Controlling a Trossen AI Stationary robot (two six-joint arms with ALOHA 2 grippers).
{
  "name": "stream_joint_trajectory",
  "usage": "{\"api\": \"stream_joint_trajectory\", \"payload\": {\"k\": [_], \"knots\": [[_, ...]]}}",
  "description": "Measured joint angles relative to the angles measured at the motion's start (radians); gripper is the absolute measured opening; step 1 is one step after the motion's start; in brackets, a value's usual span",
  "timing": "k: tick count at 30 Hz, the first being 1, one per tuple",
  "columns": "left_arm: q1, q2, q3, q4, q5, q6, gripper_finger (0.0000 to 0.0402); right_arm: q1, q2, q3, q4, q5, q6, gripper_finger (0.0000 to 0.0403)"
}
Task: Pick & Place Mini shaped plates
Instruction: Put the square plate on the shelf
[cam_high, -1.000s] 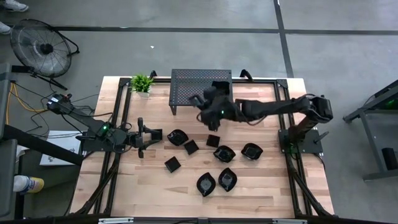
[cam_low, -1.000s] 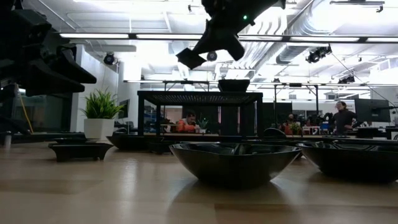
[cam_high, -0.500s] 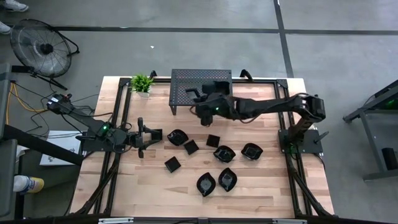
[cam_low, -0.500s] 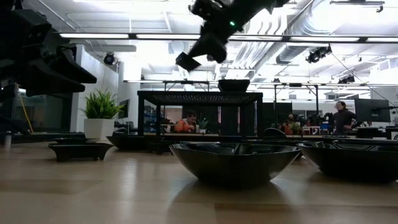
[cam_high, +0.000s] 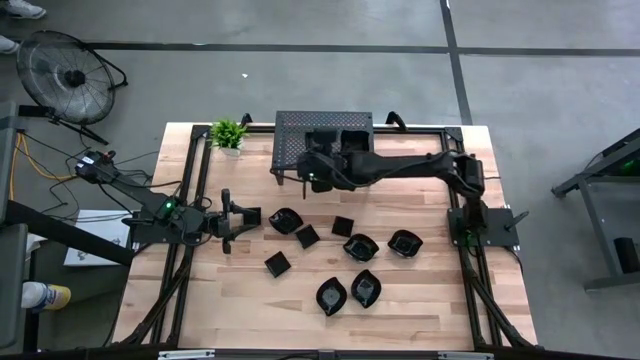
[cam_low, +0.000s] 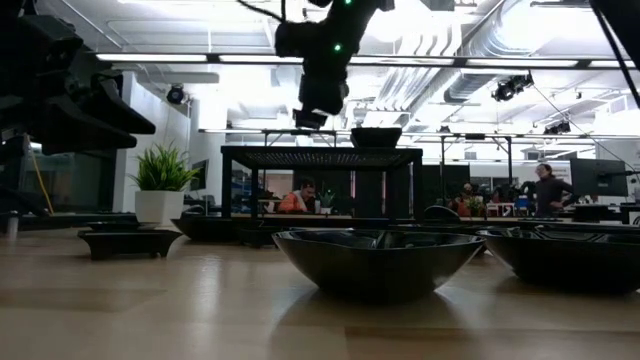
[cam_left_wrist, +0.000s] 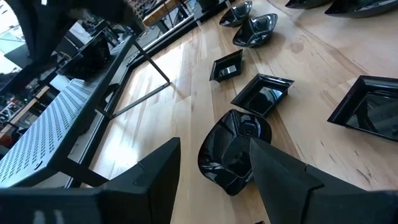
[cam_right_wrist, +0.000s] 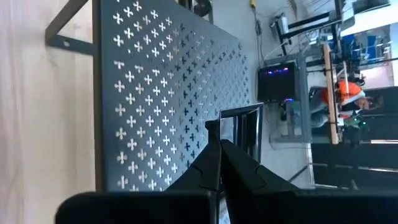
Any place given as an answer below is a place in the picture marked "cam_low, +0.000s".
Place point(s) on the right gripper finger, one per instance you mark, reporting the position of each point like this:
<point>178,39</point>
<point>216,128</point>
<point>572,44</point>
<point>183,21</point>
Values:
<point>320,109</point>

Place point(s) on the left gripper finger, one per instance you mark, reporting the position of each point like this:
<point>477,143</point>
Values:
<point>117,105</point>
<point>85,130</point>

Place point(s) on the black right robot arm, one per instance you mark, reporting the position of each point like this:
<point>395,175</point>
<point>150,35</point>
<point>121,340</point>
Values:
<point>360,20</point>

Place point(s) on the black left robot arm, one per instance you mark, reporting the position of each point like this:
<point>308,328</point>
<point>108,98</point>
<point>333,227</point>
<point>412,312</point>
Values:
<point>20,40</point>

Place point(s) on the black perforated metal shelf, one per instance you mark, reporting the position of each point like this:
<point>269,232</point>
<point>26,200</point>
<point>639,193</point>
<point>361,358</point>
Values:
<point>325,159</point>

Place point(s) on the artificial plant in white pot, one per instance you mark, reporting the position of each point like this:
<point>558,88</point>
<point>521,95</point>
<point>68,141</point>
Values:
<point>162,172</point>

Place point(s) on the small background potted plant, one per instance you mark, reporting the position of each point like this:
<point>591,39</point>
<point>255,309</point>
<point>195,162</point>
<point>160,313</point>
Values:
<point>326,199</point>

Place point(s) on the person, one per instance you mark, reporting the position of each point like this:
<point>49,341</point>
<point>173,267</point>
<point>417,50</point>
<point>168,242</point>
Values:
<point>465,197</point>
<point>550,192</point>
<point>297,202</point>

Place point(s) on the small white cylinder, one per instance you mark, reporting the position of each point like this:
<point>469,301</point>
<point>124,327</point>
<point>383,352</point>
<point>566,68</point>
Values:
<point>11,224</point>

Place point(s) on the leafy background desk plant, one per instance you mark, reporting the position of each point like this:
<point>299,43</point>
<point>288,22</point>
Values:
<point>475,206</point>

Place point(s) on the black ceiling spotlight cluster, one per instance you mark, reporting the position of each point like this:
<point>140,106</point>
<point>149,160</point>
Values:
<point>557,128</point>
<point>510,88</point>

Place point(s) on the overhead LED light bar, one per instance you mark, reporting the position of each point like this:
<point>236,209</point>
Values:
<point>525,63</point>

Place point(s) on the black computer monitor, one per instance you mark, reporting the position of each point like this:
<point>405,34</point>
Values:
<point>598,177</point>

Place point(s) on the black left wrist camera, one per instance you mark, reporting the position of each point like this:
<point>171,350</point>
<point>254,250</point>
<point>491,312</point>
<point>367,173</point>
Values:
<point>57,37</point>

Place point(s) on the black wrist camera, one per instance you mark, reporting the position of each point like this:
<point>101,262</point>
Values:
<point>290,40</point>
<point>57,37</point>

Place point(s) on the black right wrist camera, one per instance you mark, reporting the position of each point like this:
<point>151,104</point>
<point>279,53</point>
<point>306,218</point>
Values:
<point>290,40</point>

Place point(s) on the dark wall screen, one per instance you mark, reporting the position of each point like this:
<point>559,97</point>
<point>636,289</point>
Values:
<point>200,175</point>

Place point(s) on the black background metal frame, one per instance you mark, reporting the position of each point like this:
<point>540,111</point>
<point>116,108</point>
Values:
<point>475,136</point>

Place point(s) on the black curved frame bracket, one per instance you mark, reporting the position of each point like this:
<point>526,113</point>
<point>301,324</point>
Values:
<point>442,213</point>

